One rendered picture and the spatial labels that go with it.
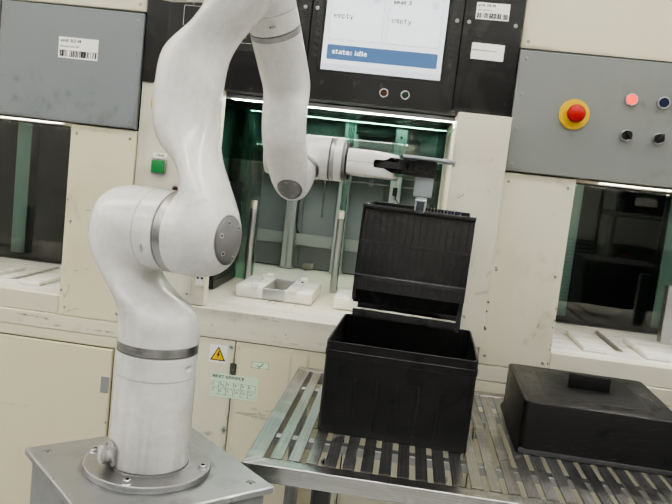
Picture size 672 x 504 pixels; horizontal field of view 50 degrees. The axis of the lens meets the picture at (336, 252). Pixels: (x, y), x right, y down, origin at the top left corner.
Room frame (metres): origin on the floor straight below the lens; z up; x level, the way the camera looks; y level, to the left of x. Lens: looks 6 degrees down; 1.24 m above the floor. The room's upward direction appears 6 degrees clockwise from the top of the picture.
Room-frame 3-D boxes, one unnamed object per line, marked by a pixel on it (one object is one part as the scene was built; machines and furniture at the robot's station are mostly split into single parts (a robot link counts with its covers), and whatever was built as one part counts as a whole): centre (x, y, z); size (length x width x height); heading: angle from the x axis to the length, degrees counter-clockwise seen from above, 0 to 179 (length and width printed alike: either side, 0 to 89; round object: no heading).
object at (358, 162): (1.43, -0.05, 1.26); 0.11 x 0.10 x 0.07; 83
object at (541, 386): (1.42, -0.53, 0.83); 0.29 x 0.29 x 0.13; 83
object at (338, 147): (1.43, 0.01, 1.26); 0.09 x 0.03 x 0.08; 173
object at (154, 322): (1.07, 0.28, 1.07); 0.19 x 0.12 x 0.24; 67
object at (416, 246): (1.41, -0.15, 1.12); 0.24 x 0.20 x 0.32; 173
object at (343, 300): (2.02, -0.12, 0.89); 0.22 x 0.21 x 0.04; 175
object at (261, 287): (2.05, 0.15, 0.89); 0.22 x 0.21 x 0.04; 175
